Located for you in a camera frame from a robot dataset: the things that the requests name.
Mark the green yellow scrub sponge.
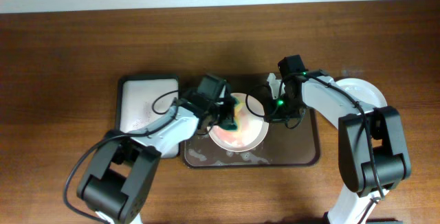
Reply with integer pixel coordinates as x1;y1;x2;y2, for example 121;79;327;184
217;98;242;131

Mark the pink white plate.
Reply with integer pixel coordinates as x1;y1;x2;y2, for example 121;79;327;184
209;93;269;153

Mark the cream white plate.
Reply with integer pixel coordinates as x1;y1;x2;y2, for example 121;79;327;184
335;78;388;108

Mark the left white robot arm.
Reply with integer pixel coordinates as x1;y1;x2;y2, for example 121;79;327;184
76;94;238;223

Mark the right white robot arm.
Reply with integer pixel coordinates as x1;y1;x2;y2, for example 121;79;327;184
265;70;411;223

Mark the brown serving tray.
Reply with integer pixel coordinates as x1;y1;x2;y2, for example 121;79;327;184
181;74;321;169

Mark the soapy water tray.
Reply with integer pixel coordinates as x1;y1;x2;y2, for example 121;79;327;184
115;74;181;159

